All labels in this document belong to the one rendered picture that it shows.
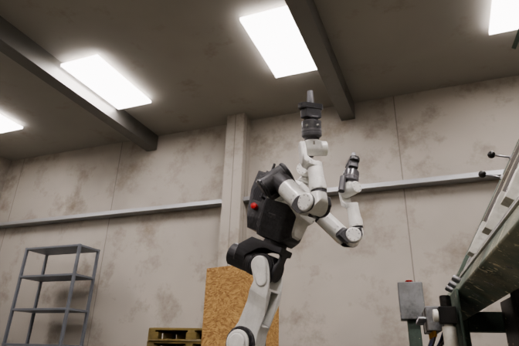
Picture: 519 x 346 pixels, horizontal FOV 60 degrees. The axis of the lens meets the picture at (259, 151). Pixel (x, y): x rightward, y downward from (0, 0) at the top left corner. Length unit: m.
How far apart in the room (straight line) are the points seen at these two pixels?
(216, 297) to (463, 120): 4.16
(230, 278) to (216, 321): 0.36
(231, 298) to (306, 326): 2.45
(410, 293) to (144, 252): 5.51
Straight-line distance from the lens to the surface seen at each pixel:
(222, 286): 3.88
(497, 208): 1.48
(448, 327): 1.85
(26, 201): 9.62
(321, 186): 1.84
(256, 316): 2.15
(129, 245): 7.64
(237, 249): 2.23
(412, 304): 2.46
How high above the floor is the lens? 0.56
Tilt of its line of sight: 25 degrees up
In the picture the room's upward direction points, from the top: 2 degrees clockwise
